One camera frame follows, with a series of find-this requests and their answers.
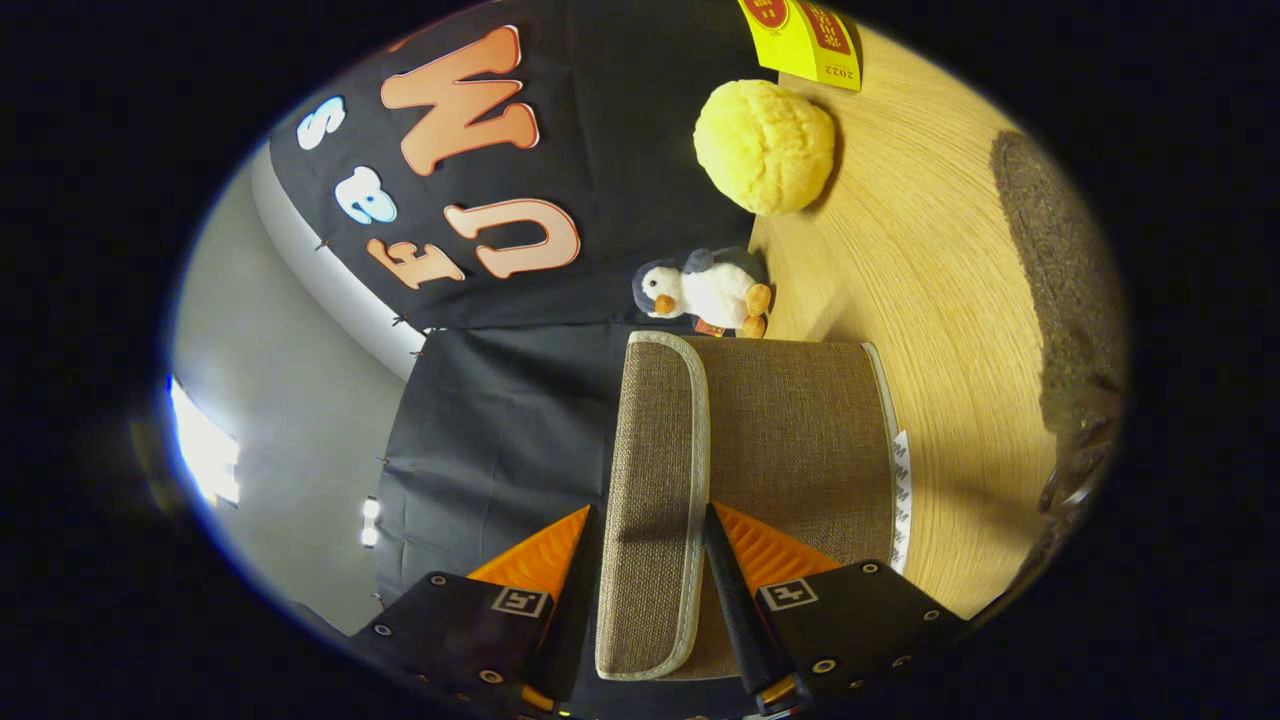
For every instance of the yellow round plush bun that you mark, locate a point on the yellow round plush bun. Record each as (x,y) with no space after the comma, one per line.
(765,148)

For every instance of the twin strip ceiling light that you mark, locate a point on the twin strip ceiling light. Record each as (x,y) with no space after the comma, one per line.
(370,522)

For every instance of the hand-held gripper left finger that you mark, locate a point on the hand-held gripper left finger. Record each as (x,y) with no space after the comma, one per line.
(575,620)

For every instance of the yellow book with red circle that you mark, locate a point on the yellow book with red circle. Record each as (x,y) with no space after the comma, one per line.
(805,40)

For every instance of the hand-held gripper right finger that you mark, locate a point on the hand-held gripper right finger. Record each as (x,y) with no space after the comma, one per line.
(735,610)

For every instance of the large ceiling light panel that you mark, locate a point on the large ceiling light panel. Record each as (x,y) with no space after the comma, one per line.
(205,450)

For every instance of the brown woven storage box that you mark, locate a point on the brown woven storage box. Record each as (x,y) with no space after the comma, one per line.
(790,430)

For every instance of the black backdrop cloth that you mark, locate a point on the black backdrop cloth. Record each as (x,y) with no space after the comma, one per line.
(480,420)

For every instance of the penguin plush toy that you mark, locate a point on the penguin plush toy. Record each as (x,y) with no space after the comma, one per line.
(710,292)

